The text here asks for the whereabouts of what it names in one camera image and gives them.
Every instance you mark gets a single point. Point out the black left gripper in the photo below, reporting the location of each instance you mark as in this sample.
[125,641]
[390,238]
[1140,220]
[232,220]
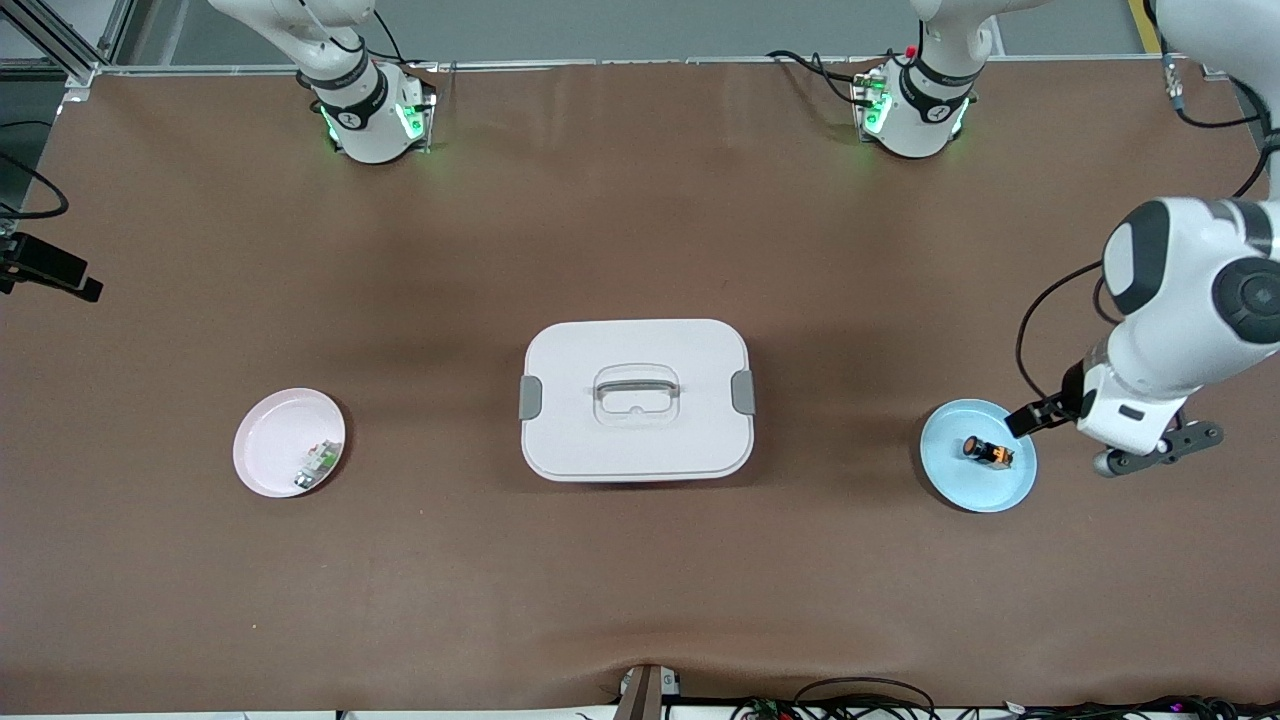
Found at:
[1066,400]

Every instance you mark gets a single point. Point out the orange black push-button switch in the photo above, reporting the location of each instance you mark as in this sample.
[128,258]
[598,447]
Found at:
[990,453]

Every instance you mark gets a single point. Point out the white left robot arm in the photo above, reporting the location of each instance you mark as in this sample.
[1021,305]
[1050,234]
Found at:
[1180,300]

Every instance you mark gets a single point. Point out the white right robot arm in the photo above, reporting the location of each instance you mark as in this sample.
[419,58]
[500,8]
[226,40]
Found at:
[365,130]

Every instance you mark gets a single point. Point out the white lidded storage box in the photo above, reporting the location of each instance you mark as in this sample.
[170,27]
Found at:
[640,440]

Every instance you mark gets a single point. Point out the light blue round plate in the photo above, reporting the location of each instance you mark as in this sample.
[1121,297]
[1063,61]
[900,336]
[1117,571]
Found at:
[960,485]

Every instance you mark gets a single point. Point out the pink round plate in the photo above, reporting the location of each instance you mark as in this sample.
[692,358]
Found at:
[275,430]

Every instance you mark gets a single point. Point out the brown table mat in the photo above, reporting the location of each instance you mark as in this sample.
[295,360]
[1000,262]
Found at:
[640,600]

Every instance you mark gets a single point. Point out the aluminium frame profile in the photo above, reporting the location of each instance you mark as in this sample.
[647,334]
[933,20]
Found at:
[70,50]

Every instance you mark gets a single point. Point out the metal bracket post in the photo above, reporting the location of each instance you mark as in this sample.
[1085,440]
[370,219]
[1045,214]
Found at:
[645,695]

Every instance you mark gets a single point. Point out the silver table edge rail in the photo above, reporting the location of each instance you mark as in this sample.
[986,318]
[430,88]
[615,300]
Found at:
[600,62]

